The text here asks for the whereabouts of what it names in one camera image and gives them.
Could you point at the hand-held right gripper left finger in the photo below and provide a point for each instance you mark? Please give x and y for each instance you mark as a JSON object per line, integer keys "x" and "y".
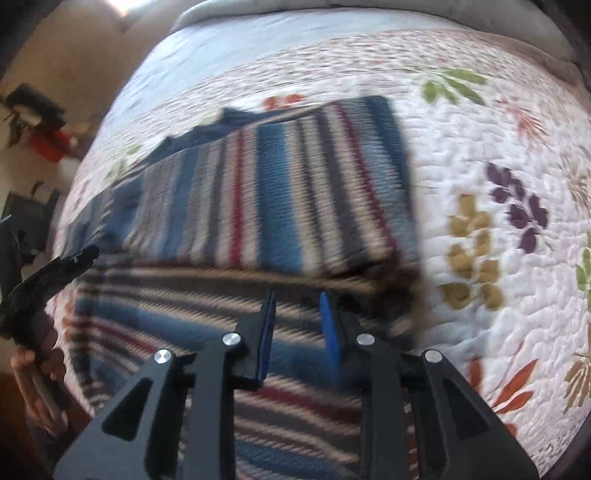
{"x": 266, "y": 346}

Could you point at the floral quilted bedspread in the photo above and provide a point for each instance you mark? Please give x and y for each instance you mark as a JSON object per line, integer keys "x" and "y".
{"x": 485, "y": 161}

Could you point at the red box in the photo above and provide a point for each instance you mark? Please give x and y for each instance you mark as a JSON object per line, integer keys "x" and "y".
{"x": 53, "y": 145}

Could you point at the person's left hand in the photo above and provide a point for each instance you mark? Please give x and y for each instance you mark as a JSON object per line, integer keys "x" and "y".
{"x": 39, "y": 369}

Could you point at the grey blanket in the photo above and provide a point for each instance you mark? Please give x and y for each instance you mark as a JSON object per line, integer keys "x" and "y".
{"x": 517, "y": 27}

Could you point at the black chair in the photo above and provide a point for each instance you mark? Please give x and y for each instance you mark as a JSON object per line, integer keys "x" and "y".
{"x": 39, "y": 207}

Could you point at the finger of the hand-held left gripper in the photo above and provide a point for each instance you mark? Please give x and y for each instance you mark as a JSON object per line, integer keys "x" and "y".
{"x": 51, "y": 277}

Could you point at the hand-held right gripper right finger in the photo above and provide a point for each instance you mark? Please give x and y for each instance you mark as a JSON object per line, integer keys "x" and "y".
{"x": 331, "y": 341}

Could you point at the striped knit sweater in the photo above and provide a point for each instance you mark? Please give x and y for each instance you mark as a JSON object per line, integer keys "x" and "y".
{"x": 277, "y": 194}

